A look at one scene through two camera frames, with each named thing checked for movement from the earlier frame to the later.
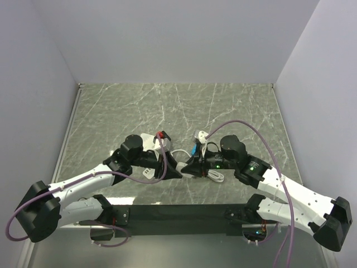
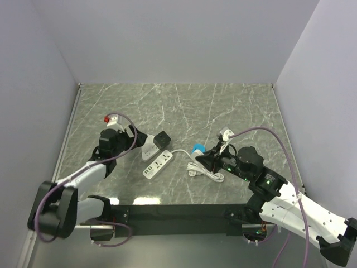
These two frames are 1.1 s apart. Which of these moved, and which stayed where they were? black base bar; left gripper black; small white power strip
Moved: left gripper black
Stayed: black base bar; small white power strip
